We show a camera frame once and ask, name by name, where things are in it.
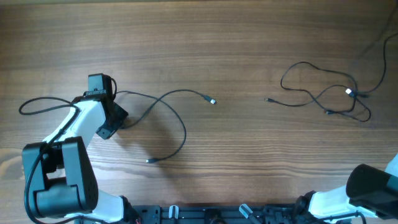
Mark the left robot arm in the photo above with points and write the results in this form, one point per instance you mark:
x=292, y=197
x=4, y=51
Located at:
x=59, y=179

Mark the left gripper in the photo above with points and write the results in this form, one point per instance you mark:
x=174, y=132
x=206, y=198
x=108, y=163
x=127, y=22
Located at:
x=105, y=133

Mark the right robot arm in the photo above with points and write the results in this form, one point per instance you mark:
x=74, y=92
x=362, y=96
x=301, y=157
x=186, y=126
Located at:
x=369, y=192

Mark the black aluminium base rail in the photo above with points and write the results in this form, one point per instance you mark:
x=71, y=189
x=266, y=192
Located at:
x=268, y=214

